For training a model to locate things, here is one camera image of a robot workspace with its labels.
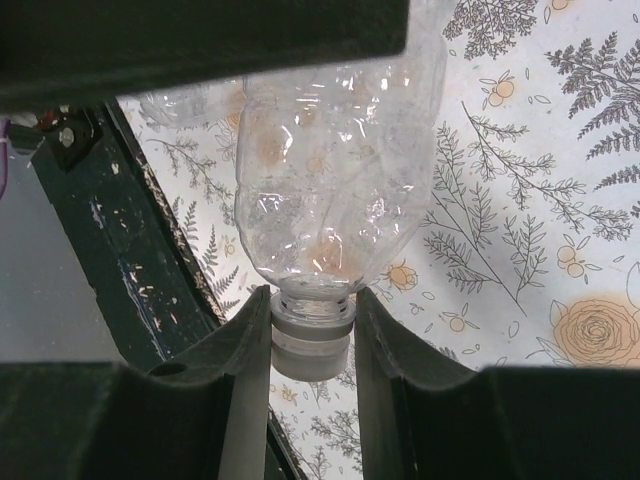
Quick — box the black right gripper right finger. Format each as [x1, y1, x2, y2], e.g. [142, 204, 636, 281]
[355, 289, 639, 479]

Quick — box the clear bottle blue cap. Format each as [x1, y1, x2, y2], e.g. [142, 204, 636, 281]
[140, 1, 454, 382]

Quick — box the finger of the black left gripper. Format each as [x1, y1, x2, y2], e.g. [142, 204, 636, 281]
[1, 1, 409, 113]

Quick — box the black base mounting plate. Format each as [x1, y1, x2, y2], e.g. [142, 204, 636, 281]
[9, 102, 301, 479]

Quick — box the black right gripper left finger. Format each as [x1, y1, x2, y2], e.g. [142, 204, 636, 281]
[1, 287, 271, 479]

